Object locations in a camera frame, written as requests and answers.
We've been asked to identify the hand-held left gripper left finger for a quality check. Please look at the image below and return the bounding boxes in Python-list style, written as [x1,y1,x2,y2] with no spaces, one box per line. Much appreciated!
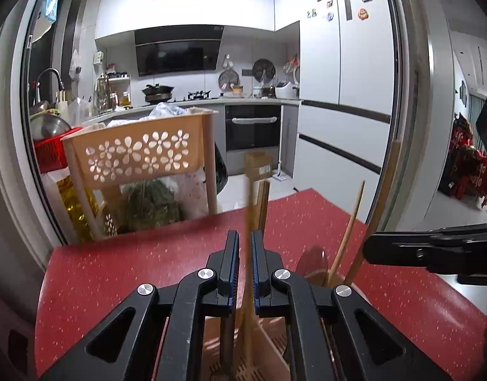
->
[39,229,241,381]

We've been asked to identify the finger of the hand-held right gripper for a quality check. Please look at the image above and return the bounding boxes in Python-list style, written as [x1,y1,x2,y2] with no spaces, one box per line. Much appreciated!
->
[372,223,487,239]
[363,230,487,286]

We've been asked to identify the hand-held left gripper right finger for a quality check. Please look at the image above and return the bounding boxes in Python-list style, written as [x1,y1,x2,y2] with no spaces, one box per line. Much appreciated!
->
[249,229,452,381]

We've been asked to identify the light wooden chopstick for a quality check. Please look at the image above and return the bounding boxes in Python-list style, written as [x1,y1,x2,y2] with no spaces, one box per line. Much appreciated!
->
[326,180,366,287]
[344,140,402,285]
[243,177,255,381]

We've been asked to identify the red-brown spoon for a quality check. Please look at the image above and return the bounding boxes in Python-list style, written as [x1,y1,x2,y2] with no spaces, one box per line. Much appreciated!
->
[297,245,329,286]

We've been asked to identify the dark brown chopstick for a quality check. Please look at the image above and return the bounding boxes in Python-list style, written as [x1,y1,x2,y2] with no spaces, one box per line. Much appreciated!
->
[257,180,271,233]

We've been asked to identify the beige plastic utensil holder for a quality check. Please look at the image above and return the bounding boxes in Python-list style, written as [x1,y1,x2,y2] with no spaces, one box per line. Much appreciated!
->
[200,282,367,381]

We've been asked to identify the red paper bag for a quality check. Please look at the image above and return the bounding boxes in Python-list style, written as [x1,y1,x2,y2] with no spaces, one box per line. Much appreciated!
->
[438,113,487,207]

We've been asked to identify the pink patterned plastic bag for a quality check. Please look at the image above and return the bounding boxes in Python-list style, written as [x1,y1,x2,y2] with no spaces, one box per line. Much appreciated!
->
[176,170,210,219]

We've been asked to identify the white upright floor cleaner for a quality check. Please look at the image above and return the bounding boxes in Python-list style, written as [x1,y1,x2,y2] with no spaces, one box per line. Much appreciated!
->
[272,105,289,183]

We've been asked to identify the black bag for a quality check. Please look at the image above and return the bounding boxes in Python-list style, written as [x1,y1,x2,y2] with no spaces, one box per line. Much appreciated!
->
[214,141,229,193]

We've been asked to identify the cardboard box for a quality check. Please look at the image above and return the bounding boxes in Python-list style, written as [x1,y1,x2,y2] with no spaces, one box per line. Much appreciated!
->
[243,151,274,183]

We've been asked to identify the bag of green vegetables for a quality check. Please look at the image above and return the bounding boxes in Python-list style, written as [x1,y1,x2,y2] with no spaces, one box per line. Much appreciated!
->
[120,178,184,233]

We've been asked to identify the black built-in oven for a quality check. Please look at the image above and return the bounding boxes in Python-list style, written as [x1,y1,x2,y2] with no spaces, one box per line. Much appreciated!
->
[224,104,283,152]

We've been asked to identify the grey kitchen counter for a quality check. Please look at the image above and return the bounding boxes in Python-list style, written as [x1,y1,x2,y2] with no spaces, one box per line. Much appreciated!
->
[83,99,302,175]

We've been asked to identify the beige flower-cutout storage rack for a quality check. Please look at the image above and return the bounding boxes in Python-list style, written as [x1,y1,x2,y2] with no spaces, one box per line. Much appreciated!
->
[61,109,219,239]

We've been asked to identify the clear plastic bag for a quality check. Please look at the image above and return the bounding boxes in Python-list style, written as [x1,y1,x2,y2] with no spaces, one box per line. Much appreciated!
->
[148,102,189,118]

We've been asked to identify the yellow bag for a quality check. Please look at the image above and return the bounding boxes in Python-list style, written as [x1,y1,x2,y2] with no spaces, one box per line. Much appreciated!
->
[55,175,101,243]

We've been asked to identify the white rice cooker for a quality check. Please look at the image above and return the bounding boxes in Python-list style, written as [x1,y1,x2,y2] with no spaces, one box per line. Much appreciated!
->
[274,81,300,99]

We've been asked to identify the hanging round steamer rack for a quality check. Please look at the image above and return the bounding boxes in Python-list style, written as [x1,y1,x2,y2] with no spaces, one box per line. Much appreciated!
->
[217,68,238,90]

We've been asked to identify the black wok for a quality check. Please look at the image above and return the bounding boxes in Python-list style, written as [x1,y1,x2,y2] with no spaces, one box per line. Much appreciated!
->
[142,83,176,102]

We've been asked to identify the white refrigerator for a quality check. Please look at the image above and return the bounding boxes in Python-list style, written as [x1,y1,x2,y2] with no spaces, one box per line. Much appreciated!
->
[293,0,399,213]

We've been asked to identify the hanging round black pan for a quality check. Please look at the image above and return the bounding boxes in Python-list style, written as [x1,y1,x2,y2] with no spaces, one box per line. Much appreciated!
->
[252,59,277,82]

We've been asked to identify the white spice shelf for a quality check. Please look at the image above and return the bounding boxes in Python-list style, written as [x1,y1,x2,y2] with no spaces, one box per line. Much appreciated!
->
[93,73,132,112]

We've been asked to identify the red plastic basket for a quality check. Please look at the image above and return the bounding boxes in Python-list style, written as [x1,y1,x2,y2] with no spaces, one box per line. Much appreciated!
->
[33,127,83,173]

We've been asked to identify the black range hood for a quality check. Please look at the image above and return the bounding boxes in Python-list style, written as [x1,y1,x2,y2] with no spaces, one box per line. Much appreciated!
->
[134,25,225,78]

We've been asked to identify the metal bowl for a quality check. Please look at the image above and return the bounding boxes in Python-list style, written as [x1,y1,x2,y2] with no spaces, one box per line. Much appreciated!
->
[29,113,73,141]

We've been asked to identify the black kitchen faucet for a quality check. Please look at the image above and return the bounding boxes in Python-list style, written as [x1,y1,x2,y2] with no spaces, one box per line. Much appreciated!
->
[35,68,65,104]

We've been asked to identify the hanging plastic bag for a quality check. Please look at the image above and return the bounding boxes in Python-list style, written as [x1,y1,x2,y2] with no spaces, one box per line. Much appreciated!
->
[69,50,83,80]

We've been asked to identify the white wall cabinets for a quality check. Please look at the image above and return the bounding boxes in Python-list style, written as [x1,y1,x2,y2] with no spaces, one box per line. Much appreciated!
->
[95,0,300,40]

